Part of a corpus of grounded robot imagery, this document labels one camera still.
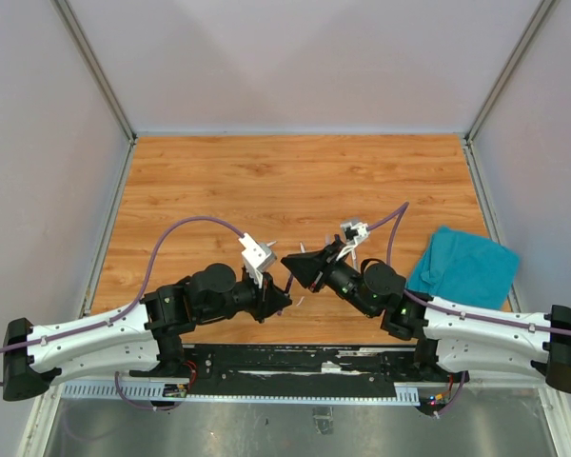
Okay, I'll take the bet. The dark purple pen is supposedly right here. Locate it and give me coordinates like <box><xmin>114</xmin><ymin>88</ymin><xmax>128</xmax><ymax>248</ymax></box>
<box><xmin>277</xmin><ymin>272</ymin><xmax>294</xmax><ymax>316</ymax></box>

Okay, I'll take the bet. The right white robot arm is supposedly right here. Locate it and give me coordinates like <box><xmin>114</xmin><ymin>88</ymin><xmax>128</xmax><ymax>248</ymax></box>
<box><xmin>281</xmin><ymin>240</ymin><xmax>571</xmax><ymax>394</ymax></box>

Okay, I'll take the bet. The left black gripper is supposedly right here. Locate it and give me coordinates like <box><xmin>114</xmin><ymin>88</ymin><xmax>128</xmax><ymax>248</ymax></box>
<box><xmin>197</xmin><ymin>265</ymin><xmax>293</xmax><ymax>320</ymax></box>

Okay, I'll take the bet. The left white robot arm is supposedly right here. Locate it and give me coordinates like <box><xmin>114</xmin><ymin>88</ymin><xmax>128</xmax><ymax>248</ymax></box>
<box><xmin>2</xmin><ymin>264</ymin><xmax>291</xmax><ymax>402</ymax></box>

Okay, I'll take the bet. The left aluminium frame post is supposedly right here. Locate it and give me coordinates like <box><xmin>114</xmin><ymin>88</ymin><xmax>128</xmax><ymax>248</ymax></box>
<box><xmin>50</xmin><ymin>0</ymin><xmax>138</xmax><ymax>144</ymax></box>

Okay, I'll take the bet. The right aluminium frame post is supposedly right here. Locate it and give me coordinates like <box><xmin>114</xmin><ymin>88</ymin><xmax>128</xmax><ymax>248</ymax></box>
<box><xmin>463</xmin><ymin>0</ymin><xmax>561</xmax><ymax>144</ymax></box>

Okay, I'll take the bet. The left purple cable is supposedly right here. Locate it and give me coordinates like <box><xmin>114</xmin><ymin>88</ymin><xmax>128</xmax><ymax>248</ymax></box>
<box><xmin>0</xmin><ymin>216</ymin><xmax>244</xmax><ymax>411</ymax></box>

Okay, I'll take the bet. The aluminium frame post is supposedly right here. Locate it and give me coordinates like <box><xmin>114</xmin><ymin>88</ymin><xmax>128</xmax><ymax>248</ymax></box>
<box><xmin>50</xmin><ymin>0</ymin><xmax>138</xmax><ymax>144</ymax></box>
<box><xmin>463</xmin><ymin>0</ymin><xmax>561</xmax><ymax>144</ymax></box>

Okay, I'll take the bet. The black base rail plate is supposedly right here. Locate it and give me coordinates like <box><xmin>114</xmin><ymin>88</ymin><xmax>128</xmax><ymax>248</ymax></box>
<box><xmin>184</xmin><ymin>344</ymin><xmax>448</xmax><ymax>387</ymax></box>

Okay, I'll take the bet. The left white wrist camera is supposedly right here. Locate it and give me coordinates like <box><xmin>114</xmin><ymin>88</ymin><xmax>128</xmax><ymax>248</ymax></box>
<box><xmin>239</xmin><ymin>232</ymin><xmax>277</xmax><ymax>288</ymax></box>

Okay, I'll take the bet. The teal cloth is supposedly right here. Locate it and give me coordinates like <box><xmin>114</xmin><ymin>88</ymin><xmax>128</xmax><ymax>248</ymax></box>
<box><xmin>407</xmin><ymin>226</ymin><xmax>520</xmax><ymax>309</ymax></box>

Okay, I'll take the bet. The grey slotted cable duct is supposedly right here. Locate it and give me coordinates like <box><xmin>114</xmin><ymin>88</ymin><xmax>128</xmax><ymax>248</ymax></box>
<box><xmin>62</xmin><ymin>379</ymin><xmax>421</xmax><ymax>407</ymax></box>

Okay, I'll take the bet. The purple cable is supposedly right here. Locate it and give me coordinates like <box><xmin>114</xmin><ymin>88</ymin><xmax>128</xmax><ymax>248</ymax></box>
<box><xmin>368</xmin><ymin>202</ymin><xmax>571</xmax><ymax>420</ymax></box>
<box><xmin>0</xmin><ymin>216</ymin><xmax>244</xmax><ymax>411</ymax></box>

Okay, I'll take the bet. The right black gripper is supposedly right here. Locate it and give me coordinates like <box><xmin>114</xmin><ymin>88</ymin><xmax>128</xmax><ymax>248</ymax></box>
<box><xmin>280</xmin><ymin>243</ymin><xmax>375</xmax><ymax>320</ymax></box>

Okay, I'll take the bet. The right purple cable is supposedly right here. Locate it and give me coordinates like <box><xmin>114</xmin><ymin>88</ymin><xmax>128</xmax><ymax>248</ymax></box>
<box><xmin>368</xmin><ymin>202</ymin><xmax>571</xmax><ymax>420</ymax></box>

